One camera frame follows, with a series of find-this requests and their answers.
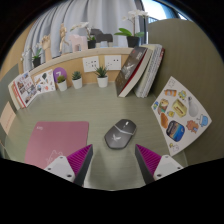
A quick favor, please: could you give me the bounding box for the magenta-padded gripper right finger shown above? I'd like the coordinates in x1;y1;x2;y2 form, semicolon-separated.
134;144;184;185

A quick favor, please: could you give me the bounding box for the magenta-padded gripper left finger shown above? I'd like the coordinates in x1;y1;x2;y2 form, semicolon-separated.
43;144;94;187

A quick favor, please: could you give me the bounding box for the dark grey computer mouse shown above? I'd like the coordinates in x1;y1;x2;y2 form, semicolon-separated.
103;118;138;150

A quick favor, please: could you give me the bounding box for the pink mouse pad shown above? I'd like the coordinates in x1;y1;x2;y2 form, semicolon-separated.
23;120;90;170

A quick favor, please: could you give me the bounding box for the large white sticker sheet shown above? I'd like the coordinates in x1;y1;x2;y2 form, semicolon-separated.
150;75;213;157

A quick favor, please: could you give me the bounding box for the beige paper card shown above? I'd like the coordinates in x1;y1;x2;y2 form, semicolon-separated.
0;101;17;135

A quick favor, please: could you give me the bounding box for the small round succulent white pot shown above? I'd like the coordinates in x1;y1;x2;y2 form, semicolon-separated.
55;75;68;92

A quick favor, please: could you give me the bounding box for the red photo cover magazine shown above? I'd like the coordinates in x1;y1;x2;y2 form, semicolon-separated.
12;70;38;109

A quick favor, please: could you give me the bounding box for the small green succulent white pot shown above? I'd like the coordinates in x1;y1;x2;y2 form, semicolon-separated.
71;70;84;90

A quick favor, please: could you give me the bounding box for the small white sticker card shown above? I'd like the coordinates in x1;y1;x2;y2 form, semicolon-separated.
33;68;57;95

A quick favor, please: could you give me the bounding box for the purple round sign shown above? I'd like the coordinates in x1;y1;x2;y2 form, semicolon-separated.
52;66;68;83

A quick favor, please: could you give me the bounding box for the spiky succulent white pot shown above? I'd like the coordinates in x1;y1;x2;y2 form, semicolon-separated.
94;65;110;89

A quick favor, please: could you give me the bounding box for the small green desk partition panel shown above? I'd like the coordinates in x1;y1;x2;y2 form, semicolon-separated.
0;63;19;113

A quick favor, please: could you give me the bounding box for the small white orchid black pot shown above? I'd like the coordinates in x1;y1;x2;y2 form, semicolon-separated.
20;42;44;69

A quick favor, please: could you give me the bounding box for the large green desk partition panel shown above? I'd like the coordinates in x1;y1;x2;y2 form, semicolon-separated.
146;18;224;166

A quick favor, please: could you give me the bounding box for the wooden hand model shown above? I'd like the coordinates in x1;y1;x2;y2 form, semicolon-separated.
40;33;54;63

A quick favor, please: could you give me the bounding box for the pink horse figure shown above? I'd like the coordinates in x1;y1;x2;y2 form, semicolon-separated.
68;33;89;53

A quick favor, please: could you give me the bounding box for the white orchid behind horse figures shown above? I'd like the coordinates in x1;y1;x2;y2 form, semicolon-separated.
69;21;98;50

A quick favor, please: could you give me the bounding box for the wooden artist mannequin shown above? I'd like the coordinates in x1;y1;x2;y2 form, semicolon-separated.
58;23;70;56

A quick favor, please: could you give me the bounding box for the large white orchid black pot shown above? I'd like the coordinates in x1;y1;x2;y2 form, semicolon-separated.
114;9;149;48

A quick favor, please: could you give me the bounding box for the black horse figure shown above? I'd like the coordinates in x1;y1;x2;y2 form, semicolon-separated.
89;28;114;48

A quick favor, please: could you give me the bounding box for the window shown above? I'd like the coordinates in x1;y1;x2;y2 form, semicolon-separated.
141;0;188;24

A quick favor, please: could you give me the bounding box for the grey curtain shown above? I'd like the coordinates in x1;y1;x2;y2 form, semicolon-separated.
24;0;146;73

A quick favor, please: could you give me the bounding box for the white wall socket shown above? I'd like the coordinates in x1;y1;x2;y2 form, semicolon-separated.
82;55;100;73
104;54;122;71

